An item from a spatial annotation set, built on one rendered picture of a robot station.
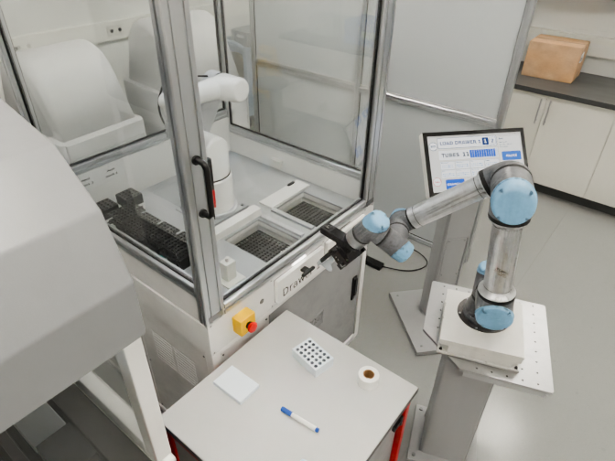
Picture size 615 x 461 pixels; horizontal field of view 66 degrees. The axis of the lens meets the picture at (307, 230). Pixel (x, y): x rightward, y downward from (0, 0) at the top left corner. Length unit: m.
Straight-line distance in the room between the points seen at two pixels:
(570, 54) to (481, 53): 1.58
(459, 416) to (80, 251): 1.71
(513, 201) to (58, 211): 1.09
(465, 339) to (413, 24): 2.02
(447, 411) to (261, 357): 0.86
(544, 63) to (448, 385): 3.14
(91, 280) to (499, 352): 1.34
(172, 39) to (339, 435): 1.18
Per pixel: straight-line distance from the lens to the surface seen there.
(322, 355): 1.70
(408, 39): 3.21
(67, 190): 0.91
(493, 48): 3.00
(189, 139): 1.25
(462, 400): 2.12
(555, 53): 4.53
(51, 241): 0.88
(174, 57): 1.18
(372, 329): 2.91
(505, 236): 1.48
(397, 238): 1.54
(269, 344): 1.78
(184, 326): 1.75
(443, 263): 2.74
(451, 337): 1.80
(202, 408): 1.64
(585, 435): 2.82
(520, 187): 1.39
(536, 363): 1.92
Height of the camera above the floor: 2.09
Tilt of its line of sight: 35 degrees down
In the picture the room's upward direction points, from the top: 1 degrees clockwise
